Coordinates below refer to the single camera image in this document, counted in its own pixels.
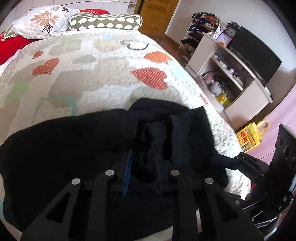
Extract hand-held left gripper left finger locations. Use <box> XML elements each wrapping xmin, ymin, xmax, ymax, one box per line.
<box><xmin>20</xmin><ymin>148</ymin><xmax>133</xmax><ymax>241</ymax></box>

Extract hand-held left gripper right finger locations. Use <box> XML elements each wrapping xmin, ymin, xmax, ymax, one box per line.
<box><xmin>154</xmin><ymin>152</ymin><xmax>264</xmax><ymax>241</ymax></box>

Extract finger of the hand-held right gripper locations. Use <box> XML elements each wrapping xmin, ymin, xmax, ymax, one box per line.
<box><xmin>210</xmin><ymin>152</ymin><xmax>270</xmax><ymax>186</ymax></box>

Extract black pants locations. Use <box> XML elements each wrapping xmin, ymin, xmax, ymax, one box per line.
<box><xmin>0</xmin><ymin>98</ymin><xmax>229</xmax><ymax>239</ymax></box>

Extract yellow shopping bag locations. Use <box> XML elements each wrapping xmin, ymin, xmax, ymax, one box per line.
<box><xmin>235</xmin><ymin>120</ymin><xmax>270</xmax><ymax>153</ymax></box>

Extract yellow container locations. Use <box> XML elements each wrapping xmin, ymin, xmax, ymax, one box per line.
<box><xmin>217</xmin><ymin>92</ymin><xmax>232</xmax><ymax>107</ymax></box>

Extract white tv cabinet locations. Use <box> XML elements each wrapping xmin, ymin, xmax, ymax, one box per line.
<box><xmin>186</xmin><ymin>34</ymin><xmax>274</xmax><ymax>131</ymax></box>

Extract black television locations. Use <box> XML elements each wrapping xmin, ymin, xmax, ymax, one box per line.
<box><xmin>228</xmin><ymin>25</ymin><xmax>283</xmax><ymax>85</ymax></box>

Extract patchwork quilted bedspread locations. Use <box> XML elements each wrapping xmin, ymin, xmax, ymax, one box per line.
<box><xmin>0</xmin><ymin>30</ymin><xmax>252</xmax><ymax>241</ymax></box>

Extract dark table clock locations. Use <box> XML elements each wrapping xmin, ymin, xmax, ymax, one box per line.
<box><xmin>225</xmin><ymin>22</ymin><xmax>241</xmax><ymax>38</ymax></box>

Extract shoe rack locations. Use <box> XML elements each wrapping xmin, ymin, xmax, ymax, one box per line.
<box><xmin>178</xmin><ymin>12</ymin><xmax>223</xmax><ymax>64</ymax></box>

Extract wooden door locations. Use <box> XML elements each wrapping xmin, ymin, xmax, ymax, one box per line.
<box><xmin>138</xmin><ymin>0</ymin><xmax>180</xmax><ymax>37</ymax></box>

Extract green patterned bolster pillow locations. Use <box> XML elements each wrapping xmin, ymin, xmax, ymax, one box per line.
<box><xmin>69</xmin><ymin>13</ymin><xmax>143</xmax><ymax>32</ymax></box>

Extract long red pillow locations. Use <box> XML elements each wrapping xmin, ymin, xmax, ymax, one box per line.
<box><xmin>0</xmin><ymin>9</ymin><xmax>110</xmax><ymax>66</ymax></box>

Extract white floral pillow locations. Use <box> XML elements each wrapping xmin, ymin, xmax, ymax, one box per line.
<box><xmin>3</xmin><ymin>5</ymin><xmax>81</xmax><ymax>39</ymax></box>

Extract white wardrobe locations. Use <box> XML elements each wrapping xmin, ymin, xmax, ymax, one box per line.
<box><xmin>55</xmin><ymin>0</ymin><xmax>130</xmax><ymax>8</ymax></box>

